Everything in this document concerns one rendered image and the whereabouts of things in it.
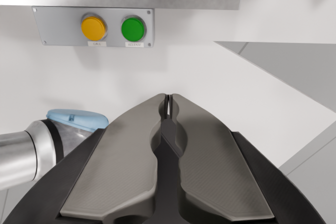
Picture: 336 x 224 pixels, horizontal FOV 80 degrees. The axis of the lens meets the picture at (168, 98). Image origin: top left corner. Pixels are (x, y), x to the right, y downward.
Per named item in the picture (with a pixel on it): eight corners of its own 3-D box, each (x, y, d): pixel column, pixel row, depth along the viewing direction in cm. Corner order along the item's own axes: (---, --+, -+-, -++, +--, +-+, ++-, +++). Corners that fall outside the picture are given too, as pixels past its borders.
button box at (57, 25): (155, 40, 43) (153, 48, 38) (57, 37, 43) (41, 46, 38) (154, 4, 40) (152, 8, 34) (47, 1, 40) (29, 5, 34)
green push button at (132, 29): (145, 39, 38) (144, 42, 36) (124, 38, 38) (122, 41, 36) (144, 16, 36) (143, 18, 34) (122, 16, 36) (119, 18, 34)
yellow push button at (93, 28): (108, 38, 38) (105, 41, 36) (87, 37, 38) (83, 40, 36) (105, 15, 36) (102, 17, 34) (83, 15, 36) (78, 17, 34)
